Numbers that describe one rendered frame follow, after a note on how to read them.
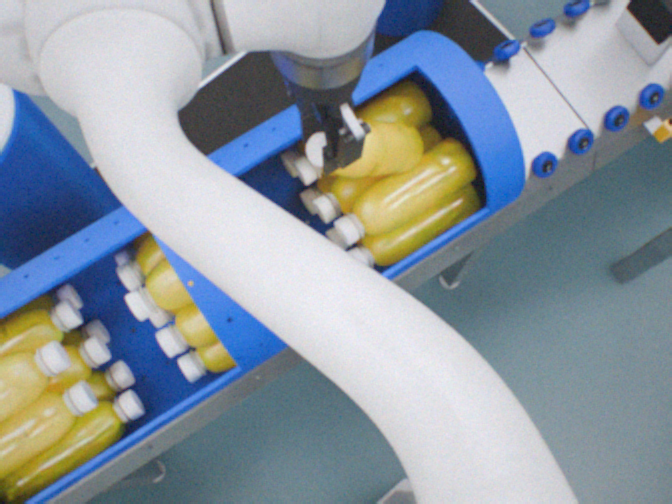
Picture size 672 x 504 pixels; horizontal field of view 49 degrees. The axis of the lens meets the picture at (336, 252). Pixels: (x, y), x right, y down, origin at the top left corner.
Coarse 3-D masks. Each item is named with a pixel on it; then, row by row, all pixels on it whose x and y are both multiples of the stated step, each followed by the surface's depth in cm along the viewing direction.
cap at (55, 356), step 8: (48, 344) 93; (56, 344) 93; (48, 352) 92; (56, 352) 92; (64, 352) 95; (48, 360) 92; (56, 360) 92; (64, 360) 92; (56, 368) 92; (64, 368) 93
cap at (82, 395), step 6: (78, 384) 96; (84, 384) 97; (72, 390) 96; (78, 390) 95; (84, 390) 96; (90, 390) 98; (72, 396) 95; (78, 396) 95; (84, 396) 95; (90, 396) 97; (78, 402) 95; (84, 402) 95; (90, 402) 96; (96, 402) 98; (84, 408) 96; (90, 408) 96
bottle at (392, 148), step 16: (384, 128) 93; (400, 128) 97; (368, 144) 88; (384, 144) 91; (400, 144) 95; (416, 144) 98; (368, 160) 89; (384, 160) 92; (400, 160) 96; (416, 160) 100; (352, 176) 90; (368, 176) 94
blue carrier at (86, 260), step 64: (384, 64) 99; (448, 64) 96; (256, 128) 100; (448, 128) 114; (512, 128) 96; (512, 192) 102; (64, 256) 92; (128, 320) 114; (256, 320) 92; (192, 384) 108; (128, 448) 97
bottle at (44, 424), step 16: (48, 400) 94; (64, 400) 95; (16, 416) 93; (32, 416) 93; (48, 416) 93; (64, 416) 94; (0, 432) 93; (16, 432) 92; (32, 432) 93; (48, 432) 93; (64, 432) 95; (0, 448) 92; (16, 448) 93; (32, 448) 93; (48, 448) 95; (0, 464) 92; (16, 464) 93
